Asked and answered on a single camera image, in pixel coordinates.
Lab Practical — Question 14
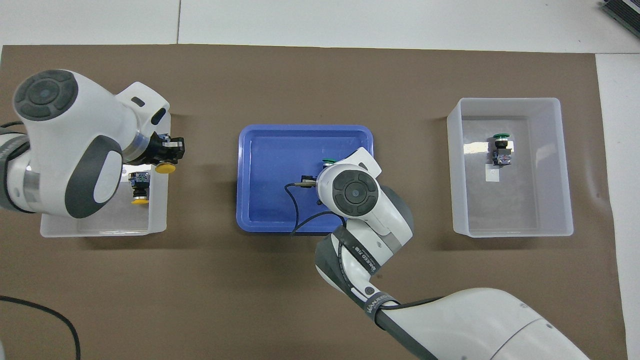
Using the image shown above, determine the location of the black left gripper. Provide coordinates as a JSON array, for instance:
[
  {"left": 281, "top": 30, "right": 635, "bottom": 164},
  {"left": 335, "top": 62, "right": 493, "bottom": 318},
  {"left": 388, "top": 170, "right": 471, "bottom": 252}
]
[{"left": 144, "top": 131, "right": 186, "bottom": 166}]

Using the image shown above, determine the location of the blue plastic tray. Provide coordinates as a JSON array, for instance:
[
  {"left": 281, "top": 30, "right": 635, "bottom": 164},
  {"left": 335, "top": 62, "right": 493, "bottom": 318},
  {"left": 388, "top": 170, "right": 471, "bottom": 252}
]
[{"left": 236, "top": 124, "right": 376, "bottom": 234}]

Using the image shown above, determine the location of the translucent white plastic box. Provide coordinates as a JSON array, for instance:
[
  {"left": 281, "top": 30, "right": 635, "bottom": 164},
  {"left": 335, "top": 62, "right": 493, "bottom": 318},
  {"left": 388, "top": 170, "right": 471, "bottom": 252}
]
[
  {"left": 40, "top": 93, "right": 172, "bottom": 239},
  {"left": 446, "top": 97, "right": 574, "bottom": 238}
]

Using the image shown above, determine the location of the brown table mat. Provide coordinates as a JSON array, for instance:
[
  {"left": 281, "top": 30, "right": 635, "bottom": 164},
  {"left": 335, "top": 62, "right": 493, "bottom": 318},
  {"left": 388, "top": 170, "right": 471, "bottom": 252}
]
[{"left": 0, "top": 44, "right": 628, "bottom": 360}]

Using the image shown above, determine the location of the dark grey electronic device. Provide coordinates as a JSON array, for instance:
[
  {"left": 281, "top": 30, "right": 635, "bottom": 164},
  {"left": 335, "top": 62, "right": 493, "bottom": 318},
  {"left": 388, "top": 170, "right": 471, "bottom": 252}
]
[{"left": 600, "top": 0, "right": 640, "bottom": 26}]

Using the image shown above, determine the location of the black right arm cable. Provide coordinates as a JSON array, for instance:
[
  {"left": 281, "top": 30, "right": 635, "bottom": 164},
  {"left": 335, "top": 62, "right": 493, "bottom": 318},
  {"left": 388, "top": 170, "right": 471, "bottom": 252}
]
[{"left": 284, "top": 181, "right": 351, "bottom": 236}]

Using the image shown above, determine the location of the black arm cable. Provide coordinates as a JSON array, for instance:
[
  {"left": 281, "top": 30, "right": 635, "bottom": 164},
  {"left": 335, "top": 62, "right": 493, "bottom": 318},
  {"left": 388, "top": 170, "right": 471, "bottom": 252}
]
[
  {"left": 284, "top": 181, "right": 351, "bottom": 236},
  {"left": 0, "top": 121, "right": 82, "bottom": 360}
]

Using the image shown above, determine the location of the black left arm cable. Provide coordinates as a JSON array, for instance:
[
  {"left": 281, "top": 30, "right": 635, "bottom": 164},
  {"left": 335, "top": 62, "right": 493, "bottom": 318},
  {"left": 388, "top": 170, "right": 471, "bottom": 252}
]
[{"left": 0, "top": 121, "right": 82, "bottom": 360}]

